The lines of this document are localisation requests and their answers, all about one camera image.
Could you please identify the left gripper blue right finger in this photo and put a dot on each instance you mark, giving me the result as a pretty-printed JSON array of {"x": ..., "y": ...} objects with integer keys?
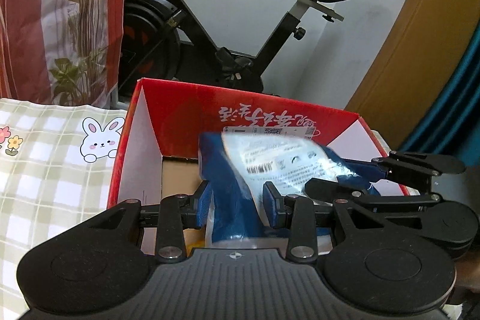
[{"x": 301, "y": 218}]

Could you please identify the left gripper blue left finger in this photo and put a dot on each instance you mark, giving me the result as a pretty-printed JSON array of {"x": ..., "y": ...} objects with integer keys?
[{"x": 172, "y": 217}]

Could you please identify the blue white plastic package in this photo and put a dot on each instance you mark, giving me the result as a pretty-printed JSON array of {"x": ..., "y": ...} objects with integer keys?
[{"x": 237, "y": 165}]

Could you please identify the red strawberry cardboard box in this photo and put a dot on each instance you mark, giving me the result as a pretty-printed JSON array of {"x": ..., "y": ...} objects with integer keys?
[{"x": 158, "y": 154}]

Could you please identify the teal curtain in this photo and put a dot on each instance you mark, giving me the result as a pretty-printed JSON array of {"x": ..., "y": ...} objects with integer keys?
[{"x": 451, "y": 125}]

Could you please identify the green checked bunny tablecloth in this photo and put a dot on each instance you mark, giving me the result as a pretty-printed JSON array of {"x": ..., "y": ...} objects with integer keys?
[{"x": 46, "y": 185}]

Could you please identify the black exercise bike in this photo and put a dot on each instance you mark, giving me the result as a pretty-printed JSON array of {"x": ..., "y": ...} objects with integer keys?
[{"x": 224, "y": 43}]

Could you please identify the wooden door panel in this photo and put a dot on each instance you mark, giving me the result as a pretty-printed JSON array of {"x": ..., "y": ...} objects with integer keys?
[{"x": 414, "y": 64}]

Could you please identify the red printed backdrop cloth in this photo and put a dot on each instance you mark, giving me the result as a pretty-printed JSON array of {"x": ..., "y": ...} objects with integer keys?
[{"x": 63, "y": 52}]

